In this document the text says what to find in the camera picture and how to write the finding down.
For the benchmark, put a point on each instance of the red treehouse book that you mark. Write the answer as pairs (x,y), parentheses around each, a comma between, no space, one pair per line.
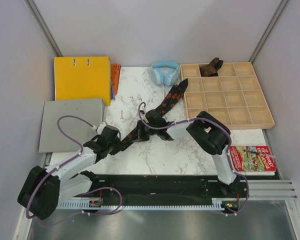
(253,160)

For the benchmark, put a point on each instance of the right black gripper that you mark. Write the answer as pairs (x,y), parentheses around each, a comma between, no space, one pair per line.
(140,134)

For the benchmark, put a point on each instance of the purple notebook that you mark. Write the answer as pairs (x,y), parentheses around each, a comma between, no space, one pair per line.
(112,93)

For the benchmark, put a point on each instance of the yellow ring binder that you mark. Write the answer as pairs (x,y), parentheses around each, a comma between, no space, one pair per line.
(87,77)

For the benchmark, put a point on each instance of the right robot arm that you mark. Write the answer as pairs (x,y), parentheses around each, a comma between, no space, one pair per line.
(209,133)

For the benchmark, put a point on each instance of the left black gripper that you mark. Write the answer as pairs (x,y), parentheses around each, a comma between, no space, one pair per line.
(118,148)

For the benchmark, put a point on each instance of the wooden compartment tray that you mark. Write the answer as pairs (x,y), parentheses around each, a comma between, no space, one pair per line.
(234,96)

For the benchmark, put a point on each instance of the brown rolled tie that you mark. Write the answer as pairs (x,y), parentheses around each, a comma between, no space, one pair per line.
(211,69)

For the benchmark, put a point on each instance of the orange perforated board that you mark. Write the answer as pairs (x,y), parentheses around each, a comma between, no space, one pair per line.
(115,75)

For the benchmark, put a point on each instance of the black orange floral tie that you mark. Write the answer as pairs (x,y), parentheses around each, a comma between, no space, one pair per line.
(175,94)

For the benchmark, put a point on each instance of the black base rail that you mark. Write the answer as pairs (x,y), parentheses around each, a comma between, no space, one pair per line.
(164,190)

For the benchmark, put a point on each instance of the light blue headphones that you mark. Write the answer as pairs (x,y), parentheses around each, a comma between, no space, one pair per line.
(165,73)

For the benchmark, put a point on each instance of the white cable duct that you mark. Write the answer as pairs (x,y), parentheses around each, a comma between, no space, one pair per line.
(90,204)

